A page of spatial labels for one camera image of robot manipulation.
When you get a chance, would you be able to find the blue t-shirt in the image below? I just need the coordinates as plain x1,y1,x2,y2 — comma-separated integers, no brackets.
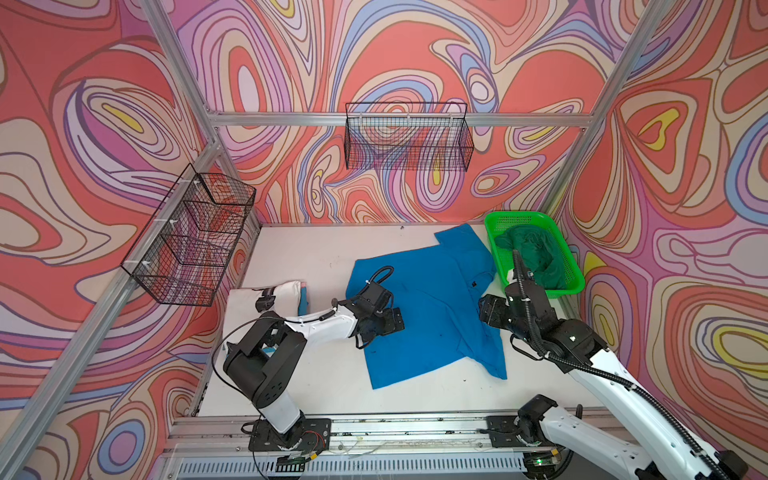
346,224,507,389

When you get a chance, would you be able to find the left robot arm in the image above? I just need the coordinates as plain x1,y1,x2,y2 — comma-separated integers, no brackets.
222,280,405,436

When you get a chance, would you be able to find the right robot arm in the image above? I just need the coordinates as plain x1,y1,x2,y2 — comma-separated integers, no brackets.
479,268,748,479

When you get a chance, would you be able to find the dark green t-shirt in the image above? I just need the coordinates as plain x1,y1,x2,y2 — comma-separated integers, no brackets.
495,224,567,290

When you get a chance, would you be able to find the green plastic basket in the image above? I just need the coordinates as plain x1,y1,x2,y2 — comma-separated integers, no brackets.
484,211,585,299

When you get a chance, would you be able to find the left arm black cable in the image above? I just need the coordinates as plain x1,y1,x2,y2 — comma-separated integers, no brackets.
209,265,397,397

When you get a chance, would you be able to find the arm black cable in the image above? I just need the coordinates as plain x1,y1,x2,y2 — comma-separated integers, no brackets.
509,248,751,480
209,265,397,397

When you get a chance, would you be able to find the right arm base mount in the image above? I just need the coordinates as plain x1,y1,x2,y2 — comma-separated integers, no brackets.
477,415,563,449

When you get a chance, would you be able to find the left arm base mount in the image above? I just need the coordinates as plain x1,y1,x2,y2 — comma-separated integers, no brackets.
240,417,332,454

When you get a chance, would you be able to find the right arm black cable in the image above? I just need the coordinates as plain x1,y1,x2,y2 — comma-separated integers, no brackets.
509,248,751,480

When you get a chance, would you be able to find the black wire basket back wall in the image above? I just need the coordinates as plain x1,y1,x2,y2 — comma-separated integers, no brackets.
344,101,475,172

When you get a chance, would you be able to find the black wire basket wall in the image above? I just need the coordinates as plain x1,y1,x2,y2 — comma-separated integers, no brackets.
344,101,475,172
121,165,256,307

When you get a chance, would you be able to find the black wire basket left wall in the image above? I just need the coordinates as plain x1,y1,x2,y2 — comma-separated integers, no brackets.
121,165,256,307

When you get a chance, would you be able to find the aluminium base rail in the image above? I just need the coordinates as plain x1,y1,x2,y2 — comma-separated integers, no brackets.
149,413,679,480

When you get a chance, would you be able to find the aluminium frame back bar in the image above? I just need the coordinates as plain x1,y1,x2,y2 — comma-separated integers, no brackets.
206,111,595,128

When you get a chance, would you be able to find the aluminium frame right post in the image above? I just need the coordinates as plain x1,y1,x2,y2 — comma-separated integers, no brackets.
538,0,674,216

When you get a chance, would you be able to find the aluminium frame post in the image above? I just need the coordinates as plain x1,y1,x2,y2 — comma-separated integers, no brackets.
538,0,674,216
1,1,255,479

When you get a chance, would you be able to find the aluminium frame left post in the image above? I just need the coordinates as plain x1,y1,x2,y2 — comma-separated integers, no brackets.
1,1,255,479

